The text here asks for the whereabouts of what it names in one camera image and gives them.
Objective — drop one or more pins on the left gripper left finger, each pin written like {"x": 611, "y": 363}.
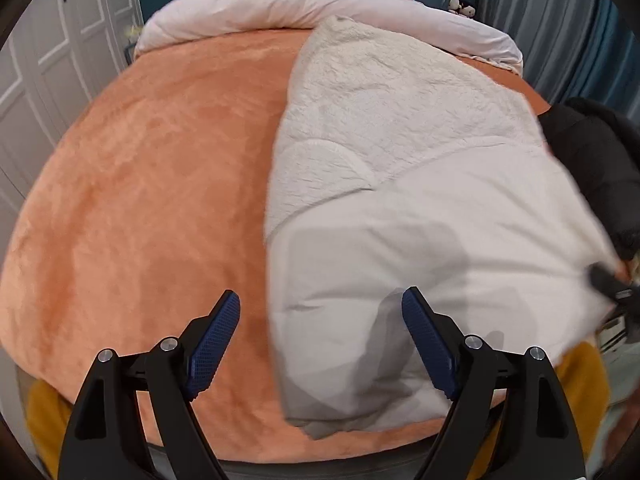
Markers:
{"x": 105, "y": 439}

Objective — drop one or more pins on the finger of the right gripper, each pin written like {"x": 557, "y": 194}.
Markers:
{"x": 624, "y": 295}

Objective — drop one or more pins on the pale pink rolled duvet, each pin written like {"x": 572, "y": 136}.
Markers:
{"x": 189, "y": 20}

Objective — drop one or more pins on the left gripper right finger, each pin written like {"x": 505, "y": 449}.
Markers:
{"x": 537, "y": 437}

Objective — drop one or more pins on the yellow trousers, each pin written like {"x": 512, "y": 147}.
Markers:
{"x": 581, "y": 373}

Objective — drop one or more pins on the orange plush bed blanket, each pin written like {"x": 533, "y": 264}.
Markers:
{"x": 150, "y": 207}

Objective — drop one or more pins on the white padded jacket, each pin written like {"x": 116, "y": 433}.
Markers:
{"x": 396, "y": 165}

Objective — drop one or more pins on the white panelled wardrobe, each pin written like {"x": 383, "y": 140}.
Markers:
{"x": 50, "y": 60}

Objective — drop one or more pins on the grey curtain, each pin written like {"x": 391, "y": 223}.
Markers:
{"x": 572, "y": 48}

